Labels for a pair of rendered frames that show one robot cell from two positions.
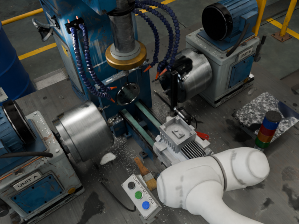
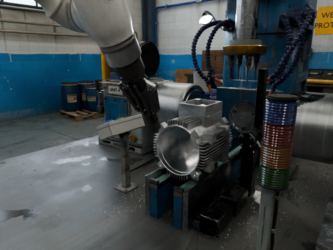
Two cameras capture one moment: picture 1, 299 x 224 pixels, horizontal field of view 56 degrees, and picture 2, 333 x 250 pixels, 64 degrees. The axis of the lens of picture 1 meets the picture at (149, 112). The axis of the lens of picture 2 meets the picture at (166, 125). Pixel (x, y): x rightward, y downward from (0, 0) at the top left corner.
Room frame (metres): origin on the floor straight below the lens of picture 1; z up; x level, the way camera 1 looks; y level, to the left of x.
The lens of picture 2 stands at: (0.25, -0.87, 1.29)
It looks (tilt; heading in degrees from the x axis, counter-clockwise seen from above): 15 degrees down; 67
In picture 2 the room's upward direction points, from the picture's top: straight up
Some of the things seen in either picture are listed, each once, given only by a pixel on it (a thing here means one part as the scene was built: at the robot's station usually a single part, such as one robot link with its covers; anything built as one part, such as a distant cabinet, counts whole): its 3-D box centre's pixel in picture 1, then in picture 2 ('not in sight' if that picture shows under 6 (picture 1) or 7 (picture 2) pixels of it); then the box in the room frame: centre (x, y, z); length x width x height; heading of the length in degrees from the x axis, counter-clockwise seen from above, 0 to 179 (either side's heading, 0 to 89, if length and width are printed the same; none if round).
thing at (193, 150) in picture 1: (183, 152); (194, 142); (0.66, -0.13, 1.01); 0.20 x 0.19 x 0.19; 31
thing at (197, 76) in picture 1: (187, 73); (323, 127); (1.14, -0.23, 1.04); 0.41 x 0.25 x 0.25; 121
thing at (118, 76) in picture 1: (123, 93); (248, 123); (1.10, 0.14, 0.97); 0.30 x 0.11 x 0.34; 121
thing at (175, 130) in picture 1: (177, 134); (200, 112); (0.69, -0.11, 1.11); 0.12 x 0.11 x 0.07; 31
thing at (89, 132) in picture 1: (74, 136); (170, 106); (0.78, 0.36, 1.04); 0.37 x 0.25 x 0.25; 121
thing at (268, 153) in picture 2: (265, 133); (275, 153); (0.66, -0.48, 1.10); 0.06 x 0.06 x 0.04
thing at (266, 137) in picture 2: (268, 127); (278, 132); (0.66, -0.48, 1.14); 0.06 x 0.06 x 0.04
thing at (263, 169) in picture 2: (263, 139); (273, 173); (0.66, -0.48, 1.05); 0.06 x 0.06 x 0.04
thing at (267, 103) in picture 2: (271, 120); (280, 110); (0.66, -0.48, 1.19); 0.06 x 0.06 x 0.04
